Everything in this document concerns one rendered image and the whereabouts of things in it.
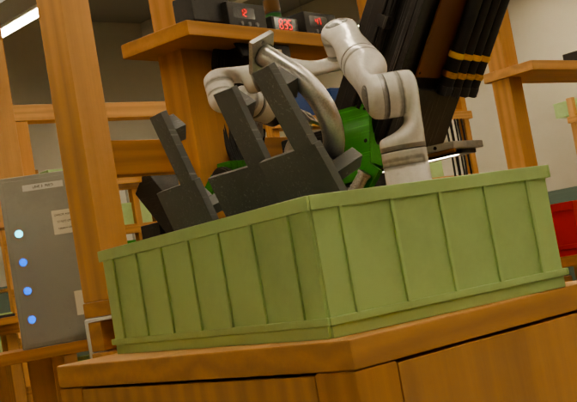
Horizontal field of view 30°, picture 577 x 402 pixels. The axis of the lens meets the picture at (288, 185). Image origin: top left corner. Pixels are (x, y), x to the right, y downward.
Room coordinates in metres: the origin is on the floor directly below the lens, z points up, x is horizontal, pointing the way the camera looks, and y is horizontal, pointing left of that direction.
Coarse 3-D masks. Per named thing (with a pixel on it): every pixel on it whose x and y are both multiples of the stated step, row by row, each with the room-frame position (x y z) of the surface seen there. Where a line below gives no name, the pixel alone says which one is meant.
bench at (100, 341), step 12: (576, 276) 3.29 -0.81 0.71; (108, 300) 2.51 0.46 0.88; (84, 312) 2.57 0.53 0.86; (96, 312) 2.54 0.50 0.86; (108, 312) 2.52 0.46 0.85; (96, 324) 2.55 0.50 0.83; (108, 324) 2.56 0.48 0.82; (96, 336) 2.56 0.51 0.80; (108, 336) 2.56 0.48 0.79; (96, 348) 2.56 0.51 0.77; (108, 348) 2.55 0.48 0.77
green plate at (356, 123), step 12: (348, 108) 2.84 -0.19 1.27; (360, 108) 2.81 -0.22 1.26; (348, 120) 2.83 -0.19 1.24; (360, 120) 2.81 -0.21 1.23; (348, 132) 2.83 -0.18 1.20; (360, 132) 2.80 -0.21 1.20; (372, 132) 2.81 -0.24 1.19; (348, 144) 2.82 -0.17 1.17; (360, 144) 2.80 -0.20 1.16; (372, 144) 2.78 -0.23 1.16; (372, 156) 2.77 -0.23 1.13; (360, 168) 2.78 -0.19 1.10; (348, 180) 2.80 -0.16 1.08
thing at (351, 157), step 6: (348, 150) 1.44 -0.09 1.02; (354, 150) 1.45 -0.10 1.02; (342, 156) 1.44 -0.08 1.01; (348, 156) 1.44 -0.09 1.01; (354, 156) 1.44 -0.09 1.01; (360, 156) 1.44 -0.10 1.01; (336, 162) 1.43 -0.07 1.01; (342, 162) 1.43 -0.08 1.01; (348, 162) 1.43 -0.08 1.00; (354, 162) 1.44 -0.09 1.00; (360, 162) 1.45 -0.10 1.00; (342, 168) 1.42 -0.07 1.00; (348, 168) 1.44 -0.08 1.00; (354, 168) 1.45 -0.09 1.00; (342, 174) 1.43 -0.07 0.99; (348, 174) 1.45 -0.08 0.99
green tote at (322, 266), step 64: (384, 192) 1.33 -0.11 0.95; (448, 192) 1.39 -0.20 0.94; (512, 192) 1.45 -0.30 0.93; (128, 256) 1.68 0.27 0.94; (192, 256) 1.51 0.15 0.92; (256, 256) 1.37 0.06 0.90; (320, 256) 1.27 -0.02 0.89; (384, 256) 1.32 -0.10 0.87; (448, 256) 1.38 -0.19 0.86; (512, 256) 1.44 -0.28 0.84; (128, 320) 1.71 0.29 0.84; (192, 320) 1.54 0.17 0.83; (256, 320) 1.40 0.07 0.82; (320, 320) 1.27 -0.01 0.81; (384, 320) 1.31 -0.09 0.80
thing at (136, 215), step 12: (132, 192) 10.69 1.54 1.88; (0, 204) 9.70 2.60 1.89; (132, 204) 10.71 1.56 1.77; (0, 216) 9.68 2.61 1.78; (132, 216) 10.71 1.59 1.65; (144, 216) 10.81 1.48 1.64; (132, 228) 10.59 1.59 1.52; (0, 240) 9.73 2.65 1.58; (12, 288) 9.69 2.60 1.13; (12, 300) 9.69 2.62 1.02; (12, 312) 9.71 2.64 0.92; (72, 360) 10.12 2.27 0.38; (24, 372) 9.69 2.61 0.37; (24, 384) 9.70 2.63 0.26
